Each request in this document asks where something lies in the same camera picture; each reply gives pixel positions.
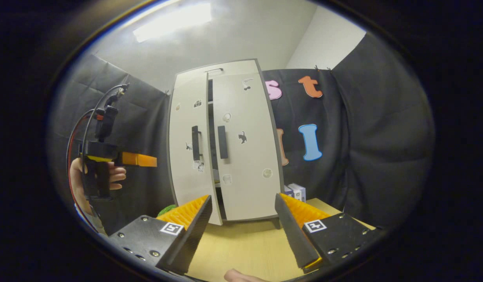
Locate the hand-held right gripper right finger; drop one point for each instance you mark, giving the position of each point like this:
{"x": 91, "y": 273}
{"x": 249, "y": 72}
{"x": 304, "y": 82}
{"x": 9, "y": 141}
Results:
{"x": 296, "y": 235}

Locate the black backdrop cloth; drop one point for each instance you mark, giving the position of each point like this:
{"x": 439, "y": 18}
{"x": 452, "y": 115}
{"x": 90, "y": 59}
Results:
{"x": 382, "y": 137}

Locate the green fuzzy object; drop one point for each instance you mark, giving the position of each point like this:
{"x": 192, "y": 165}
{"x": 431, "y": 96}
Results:
{"x": 167, "y": 209}

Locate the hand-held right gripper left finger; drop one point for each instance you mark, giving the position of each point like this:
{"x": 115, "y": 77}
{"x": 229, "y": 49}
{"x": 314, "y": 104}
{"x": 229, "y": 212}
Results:
{"x": 192, "y": 239}

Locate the white cabinet door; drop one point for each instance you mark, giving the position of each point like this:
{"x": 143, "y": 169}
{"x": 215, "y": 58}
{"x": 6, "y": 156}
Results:
{"x": 182, "y": 137}
{"x": 253, "y": 164}

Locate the white shoe cabinet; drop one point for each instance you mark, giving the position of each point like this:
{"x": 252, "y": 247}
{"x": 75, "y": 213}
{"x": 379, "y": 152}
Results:
{"x": 212, "y": 117}

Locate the white cabinet drawer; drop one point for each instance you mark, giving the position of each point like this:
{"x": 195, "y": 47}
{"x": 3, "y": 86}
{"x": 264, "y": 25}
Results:
{"x": 233, "y": 68}

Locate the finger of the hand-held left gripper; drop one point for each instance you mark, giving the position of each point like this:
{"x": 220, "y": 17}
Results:
{"x": 139, "y": 159}

